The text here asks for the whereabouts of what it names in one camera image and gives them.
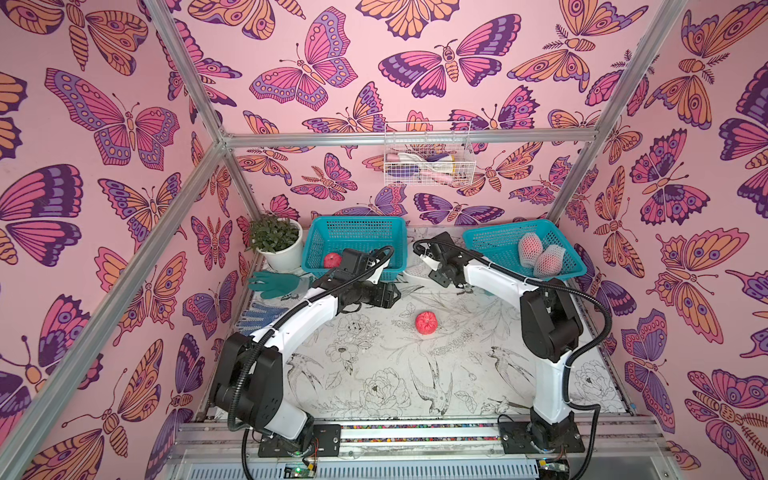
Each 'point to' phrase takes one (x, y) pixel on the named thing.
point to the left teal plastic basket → (327, 235)
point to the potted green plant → (279, 240)
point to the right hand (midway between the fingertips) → (448, 262)
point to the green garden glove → (274, 284)
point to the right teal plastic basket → (499, 247)
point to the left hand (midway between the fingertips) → (393, 291)
